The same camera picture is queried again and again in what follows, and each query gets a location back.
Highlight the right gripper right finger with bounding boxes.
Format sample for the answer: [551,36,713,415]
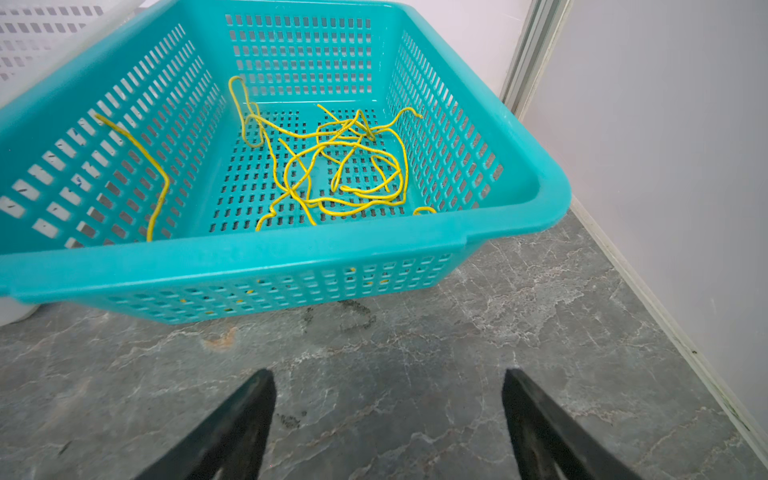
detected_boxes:
[501,368,639,479]

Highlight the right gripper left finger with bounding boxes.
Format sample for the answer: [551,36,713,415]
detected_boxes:
[138,369,276,479]

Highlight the short yellow cable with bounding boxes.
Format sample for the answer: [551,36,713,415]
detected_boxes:
[227,75,438,232]

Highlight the teal plastic basket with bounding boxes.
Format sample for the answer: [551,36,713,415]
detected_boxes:
[1,1,571,325]

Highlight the middle white plastic basket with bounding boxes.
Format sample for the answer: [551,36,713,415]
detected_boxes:
[0,0,145,328]

